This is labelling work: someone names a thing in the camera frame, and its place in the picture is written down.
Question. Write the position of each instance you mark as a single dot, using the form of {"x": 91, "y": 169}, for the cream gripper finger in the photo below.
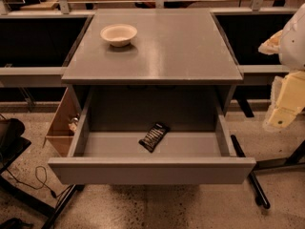
{"x": 287, "y": 101}

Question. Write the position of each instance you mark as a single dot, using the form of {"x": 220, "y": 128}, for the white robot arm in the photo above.
{"x": 289, "y": 43}

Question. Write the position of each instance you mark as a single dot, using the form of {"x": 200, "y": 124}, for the open grey top drawer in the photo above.
{"x": 197, "y": 149}

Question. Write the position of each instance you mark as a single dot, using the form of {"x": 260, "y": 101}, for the grey cabinet with counter top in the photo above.
{"x": 172, "y": 47}

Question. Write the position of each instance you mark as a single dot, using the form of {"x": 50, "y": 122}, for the black stand leg at right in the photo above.
{"x": 260, "y": 197}

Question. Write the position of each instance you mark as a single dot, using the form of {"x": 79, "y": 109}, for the black stand leg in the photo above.
{"x": 260, "y": 197}
{"x": 64, "y": 199}

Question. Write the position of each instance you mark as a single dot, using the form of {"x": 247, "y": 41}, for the white paper bowl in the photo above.
{"x": 118, "y": 35}

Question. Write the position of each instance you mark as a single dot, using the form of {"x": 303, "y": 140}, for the black stand leg at left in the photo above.
{"x": 64, "y": 199}

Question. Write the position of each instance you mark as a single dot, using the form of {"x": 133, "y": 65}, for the black chair at left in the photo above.
{"x": 12, "y": 144}

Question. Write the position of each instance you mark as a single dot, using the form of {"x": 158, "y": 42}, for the black object bottom left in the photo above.
{"x": 15, "y": 224}

